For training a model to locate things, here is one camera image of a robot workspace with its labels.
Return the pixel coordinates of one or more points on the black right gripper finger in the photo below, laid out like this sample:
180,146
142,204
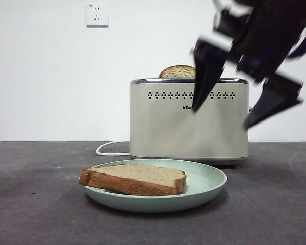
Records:
209,76
270,104

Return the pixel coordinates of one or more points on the white wall socket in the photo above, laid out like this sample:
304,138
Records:
97,14

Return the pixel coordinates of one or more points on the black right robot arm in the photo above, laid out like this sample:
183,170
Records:
267,25

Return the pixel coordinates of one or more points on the round-topped bread slice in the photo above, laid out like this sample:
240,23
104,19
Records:
177,72

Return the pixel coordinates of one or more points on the cream toaster with dotted vents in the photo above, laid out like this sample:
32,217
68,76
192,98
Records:
173,127

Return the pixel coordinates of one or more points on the pale green round plate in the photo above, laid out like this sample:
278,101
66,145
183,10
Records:
201,189

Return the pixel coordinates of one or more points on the brown-crusted square bread slice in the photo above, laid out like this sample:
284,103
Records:
137,178

